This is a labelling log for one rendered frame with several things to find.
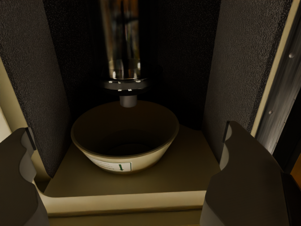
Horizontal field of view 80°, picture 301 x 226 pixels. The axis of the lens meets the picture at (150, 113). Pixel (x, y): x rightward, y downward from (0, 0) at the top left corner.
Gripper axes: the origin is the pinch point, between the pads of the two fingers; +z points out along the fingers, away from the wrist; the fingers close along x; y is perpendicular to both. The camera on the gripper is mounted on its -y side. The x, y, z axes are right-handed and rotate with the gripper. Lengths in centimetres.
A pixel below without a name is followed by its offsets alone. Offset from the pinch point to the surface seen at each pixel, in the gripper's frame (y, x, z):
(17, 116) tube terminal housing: 4.1, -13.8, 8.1
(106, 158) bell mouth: 9.8, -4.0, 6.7
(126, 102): 5.7, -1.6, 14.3
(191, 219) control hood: 19.0, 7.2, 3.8
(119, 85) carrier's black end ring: 1.5, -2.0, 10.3
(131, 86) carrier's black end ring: 1.6, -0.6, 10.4
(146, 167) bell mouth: 13.9, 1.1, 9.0
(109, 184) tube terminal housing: 15.1, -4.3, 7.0
